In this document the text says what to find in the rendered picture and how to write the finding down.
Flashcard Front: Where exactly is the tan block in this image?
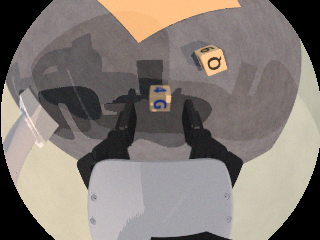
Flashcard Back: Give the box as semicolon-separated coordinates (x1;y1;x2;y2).
195;45;227;76
149;85;171;111

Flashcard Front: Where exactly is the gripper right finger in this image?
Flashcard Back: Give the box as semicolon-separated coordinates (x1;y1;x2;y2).
182;100;243;189

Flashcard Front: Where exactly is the orange flat mat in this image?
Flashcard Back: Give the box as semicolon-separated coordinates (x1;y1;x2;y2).
98;0;241;43

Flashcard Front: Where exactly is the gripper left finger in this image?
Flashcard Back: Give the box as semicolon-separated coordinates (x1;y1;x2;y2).
77;100;137;190

